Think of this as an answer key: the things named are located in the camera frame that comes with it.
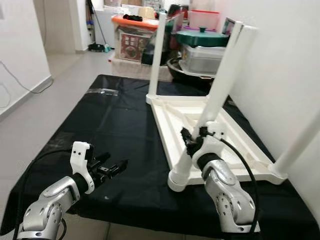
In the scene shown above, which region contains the white plastic table leg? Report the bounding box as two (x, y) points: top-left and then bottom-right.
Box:
(167, 26), (259, 194)
(225, 21), (246, 66)
(271, 114), (320, 183)
(148, 12), (169, 102)

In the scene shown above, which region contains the white plastic children table top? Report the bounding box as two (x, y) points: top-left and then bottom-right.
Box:
(146, 93), (289, 194)

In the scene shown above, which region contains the black tablecloth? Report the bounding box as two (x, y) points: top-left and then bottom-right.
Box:
(0, 74), (319, 239)

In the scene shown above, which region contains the black wok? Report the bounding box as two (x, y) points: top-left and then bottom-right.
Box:
(166, 57), (212, 87)

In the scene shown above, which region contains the clear tape strip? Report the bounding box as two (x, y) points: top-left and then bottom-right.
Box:
(87, 88), (121, 97)

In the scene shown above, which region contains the clear plastic container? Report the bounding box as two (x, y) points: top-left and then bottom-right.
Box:
(178, 45), (229, 77)

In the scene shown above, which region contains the beige cloth covered bench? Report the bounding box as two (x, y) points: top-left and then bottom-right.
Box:
(108, 57), (171, 82)

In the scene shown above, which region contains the green round pot lid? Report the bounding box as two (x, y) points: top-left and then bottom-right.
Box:
(174, 27), (231, 49)

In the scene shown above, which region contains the dark plastic bag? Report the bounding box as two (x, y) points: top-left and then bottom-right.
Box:
(141, 9), (183, 67)

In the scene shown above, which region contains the floor mop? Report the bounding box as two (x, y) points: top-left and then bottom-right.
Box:
(87, 0), (112, 54)

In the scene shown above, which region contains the clear tub red lid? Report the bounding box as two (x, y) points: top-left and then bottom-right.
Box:
(188, 9), (222, 32)

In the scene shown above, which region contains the clear storage box orange lid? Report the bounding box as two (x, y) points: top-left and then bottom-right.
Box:
(110, 15), (161, 64)

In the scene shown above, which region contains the white appliance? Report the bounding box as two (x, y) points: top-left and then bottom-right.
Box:
(94, 7), (121, 49)

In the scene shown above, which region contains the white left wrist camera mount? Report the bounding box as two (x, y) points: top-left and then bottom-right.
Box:
(69, 141), (97, 196)

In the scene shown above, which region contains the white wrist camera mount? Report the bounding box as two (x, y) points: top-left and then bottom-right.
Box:
(187, 121), (227, 167)
(69, 141), (97, 196)

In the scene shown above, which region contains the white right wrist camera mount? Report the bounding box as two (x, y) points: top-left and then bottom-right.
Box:
(187, 121), (227, 167)

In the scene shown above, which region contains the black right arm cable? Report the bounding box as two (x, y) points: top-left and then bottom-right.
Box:
(216, 137), (262, 234)

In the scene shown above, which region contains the long black wall cable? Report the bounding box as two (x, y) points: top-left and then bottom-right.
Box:
(0, 60), (54, 96)

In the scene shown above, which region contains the dark picture frame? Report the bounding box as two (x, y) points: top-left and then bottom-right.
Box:
(222, 17), (239, 37)

